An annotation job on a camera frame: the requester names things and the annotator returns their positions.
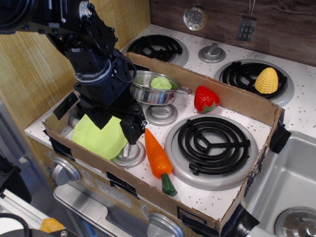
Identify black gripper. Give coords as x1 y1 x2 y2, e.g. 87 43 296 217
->
74 55 145 145

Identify green toy broccoli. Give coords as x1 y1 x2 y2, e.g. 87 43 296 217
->
150 77 172 90

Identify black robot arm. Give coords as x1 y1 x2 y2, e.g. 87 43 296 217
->
0 0 146 145

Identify silver metal pan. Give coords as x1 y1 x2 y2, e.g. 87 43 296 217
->
130 70 192 105

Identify light green plastic plate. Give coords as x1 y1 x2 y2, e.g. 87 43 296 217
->
72 115 127 160

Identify silver front stove knob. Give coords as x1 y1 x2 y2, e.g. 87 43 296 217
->
111 141 146 169

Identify silver stove knob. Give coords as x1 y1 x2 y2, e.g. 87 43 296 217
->
111 141 146 169
146 105 178 126
198 43 226 63

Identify silver centre stove knob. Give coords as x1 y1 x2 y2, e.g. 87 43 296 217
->
146 105 178 126

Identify brown cardboard fence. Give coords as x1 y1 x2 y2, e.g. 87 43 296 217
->
44 52 284 236

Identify orange toy carrot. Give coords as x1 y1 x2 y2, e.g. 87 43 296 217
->
145 128 177 197

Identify silver oven knob left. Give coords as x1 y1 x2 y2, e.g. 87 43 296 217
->
51 157 81 186

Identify silver oven knob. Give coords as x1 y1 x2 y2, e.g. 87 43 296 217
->
51 157 81 186
147 212 185 237

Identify back left black burner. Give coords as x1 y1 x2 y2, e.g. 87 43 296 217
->
122 35 189 67

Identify black burner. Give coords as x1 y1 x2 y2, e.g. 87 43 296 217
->
122 35 189 67
214 59 294 107
164 115 259 191

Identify red toy strawberry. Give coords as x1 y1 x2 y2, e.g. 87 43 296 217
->
194 86 220 114

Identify front right black burner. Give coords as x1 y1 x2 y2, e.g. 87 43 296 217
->
164 115 259 191

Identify silver oven knob right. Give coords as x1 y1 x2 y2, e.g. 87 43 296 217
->
147 212 185 237

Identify silver back stove knob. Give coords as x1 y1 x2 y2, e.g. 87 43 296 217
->
198 43 226 63

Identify black device left edge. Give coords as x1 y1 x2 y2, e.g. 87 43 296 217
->
0 156 32 203

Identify orange object bottom left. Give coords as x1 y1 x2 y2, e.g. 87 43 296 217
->
40 218 65 233

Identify hanging silver strainer spoon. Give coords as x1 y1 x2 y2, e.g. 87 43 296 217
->
183 0 208 31

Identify back right black burner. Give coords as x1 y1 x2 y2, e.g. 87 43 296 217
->
214 59 294 107

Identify yellow toy corn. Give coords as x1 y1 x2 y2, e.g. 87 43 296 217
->
255 67 278 94

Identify hanging silver slotted spatula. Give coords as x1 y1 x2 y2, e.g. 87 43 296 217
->
235 0 257 42

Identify grey toy sink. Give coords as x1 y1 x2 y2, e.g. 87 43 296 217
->
245 131 316 237

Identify silver sink drain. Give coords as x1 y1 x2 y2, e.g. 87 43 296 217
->
274 207 316 237

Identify silver oven door handle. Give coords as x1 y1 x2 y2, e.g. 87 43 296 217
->
54 184 135 237

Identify black cable bottom left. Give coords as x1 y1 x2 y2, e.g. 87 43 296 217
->
0 212 32 237

